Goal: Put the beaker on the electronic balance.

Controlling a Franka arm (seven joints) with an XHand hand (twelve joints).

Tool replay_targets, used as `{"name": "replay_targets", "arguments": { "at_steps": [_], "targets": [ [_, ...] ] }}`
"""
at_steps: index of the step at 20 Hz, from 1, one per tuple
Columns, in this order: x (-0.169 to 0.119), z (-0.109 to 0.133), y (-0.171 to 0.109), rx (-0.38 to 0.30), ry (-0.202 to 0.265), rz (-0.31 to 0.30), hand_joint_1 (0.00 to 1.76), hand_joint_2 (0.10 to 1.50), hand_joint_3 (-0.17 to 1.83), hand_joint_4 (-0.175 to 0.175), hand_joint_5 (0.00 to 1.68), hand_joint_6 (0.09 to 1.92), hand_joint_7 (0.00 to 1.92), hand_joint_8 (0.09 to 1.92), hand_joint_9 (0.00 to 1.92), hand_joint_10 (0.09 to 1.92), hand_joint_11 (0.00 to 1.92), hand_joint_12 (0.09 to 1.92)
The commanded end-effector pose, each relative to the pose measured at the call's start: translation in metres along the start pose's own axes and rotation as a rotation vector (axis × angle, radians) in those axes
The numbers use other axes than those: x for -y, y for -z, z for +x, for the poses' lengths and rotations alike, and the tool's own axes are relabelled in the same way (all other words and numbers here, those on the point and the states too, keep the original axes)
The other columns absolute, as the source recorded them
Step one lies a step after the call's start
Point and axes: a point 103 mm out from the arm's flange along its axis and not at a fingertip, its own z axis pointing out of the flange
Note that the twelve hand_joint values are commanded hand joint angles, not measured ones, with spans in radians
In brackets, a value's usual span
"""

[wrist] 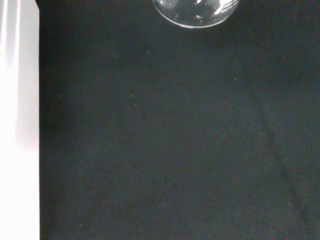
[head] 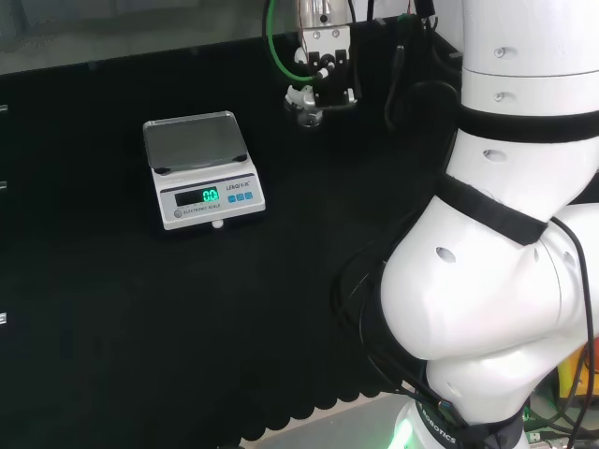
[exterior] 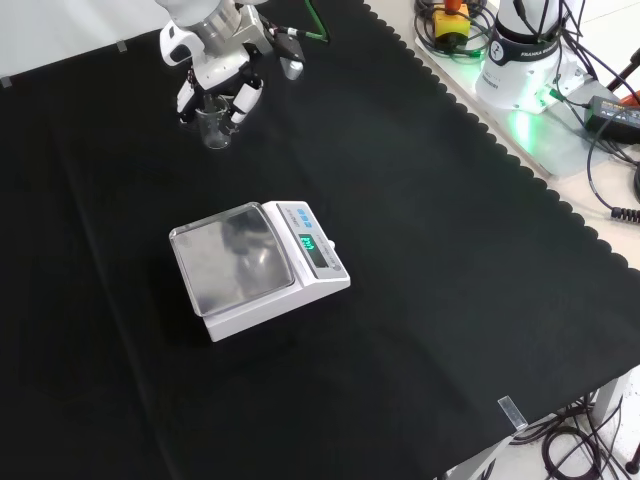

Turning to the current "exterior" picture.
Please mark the wrist camera with black bracket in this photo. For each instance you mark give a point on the wrist camera with black bracket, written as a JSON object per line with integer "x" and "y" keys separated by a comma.
{"x": 289, "y": 52}

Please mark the black power adapter brick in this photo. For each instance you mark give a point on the black power adapter brick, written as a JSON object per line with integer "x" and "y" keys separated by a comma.
{"x": 611, "y": 114}

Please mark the grey metal base plate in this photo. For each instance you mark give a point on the grey metal base plate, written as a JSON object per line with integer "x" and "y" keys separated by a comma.
{"x": 545, "y": 135}

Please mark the white electronic balance steel pan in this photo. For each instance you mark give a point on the white electronic balance steel pan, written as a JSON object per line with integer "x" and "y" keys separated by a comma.
{"x": 260, "y": 265}

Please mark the small clear glass beaker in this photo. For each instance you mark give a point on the small clear glass beaker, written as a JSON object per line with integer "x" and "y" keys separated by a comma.
{"x": 214, "y": 127}

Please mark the grey table leg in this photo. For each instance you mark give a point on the grey table leg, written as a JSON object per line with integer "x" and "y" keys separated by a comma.
{"x": 607, "y": 400}

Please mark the clear tape strip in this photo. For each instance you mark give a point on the clear tape strip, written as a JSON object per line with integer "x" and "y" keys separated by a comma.
{"x": 512, "y": 412}

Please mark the black bench cloth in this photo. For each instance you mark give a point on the black bench cloth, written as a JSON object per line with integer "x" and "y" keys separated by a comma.
{"x": 280, "y": 260}

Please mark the yellow emergency stop button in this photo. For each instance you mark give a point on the yellow emergency stop button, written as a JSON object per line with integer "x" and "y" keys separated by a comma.
{"x": 451, "y": 22}

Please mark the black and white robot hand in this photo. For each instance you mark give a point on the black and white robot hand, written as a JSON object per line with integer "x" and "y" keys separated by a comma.
{"x": 220, "y": 70}

